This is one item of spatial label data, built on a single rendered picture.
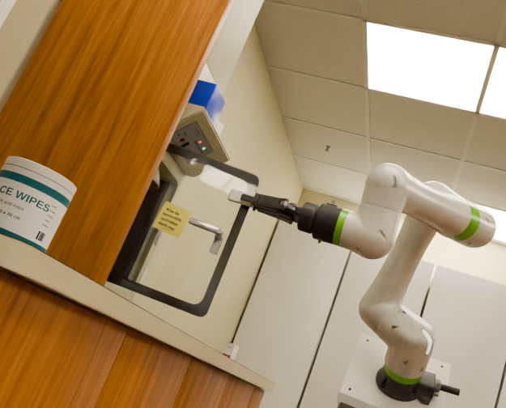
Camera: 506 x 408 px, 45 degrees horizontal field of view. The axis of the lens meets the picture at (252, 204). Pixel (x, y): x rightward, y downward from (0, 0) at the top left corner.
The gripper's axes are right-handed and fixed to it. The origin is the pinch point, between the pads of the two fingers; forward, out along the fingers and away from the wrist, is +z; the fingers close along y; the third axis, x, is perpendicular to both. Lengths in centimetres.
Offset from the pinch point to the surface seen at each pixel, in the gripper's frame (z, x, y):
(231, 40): 29, -55, -16
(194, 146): 22.6, -13.7, -8.7
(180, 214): 13.3, 9.6, 1.7
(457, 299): -73, -67, -305
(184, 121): 21.9, -14.5, 4.7
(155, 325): -1.0, 38.7, 23.1
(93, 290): -1, 38, 53
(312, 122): 50, -133, -219
